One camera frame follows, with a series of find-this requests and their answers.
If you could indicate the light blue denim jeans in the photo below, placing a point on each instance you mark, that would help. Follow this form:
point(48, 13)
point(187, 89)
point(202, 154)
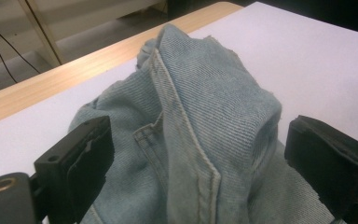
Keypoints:
point(205, 124)

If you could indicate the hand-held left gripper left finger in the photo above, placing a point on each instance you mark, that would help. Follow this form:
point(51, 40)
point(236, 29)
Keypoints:
point(74, 168)

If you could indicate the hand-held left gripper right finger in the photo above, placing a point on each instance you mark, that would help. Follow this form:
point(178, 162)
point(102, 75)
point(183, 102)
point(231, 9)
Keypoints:
point(332, 168)

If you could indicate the white table mat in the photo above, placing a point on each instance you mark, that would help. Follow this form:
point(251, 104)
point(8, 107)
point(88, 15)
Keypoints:
point(307, 56)

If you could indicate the light wooden table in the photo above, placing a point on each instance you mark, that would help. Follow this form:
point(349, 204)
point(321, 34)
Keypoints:
point(59, 77)

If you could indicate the dark curtain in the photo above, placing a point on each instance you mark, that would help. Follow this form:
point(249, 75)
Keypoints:
point(292, 9)

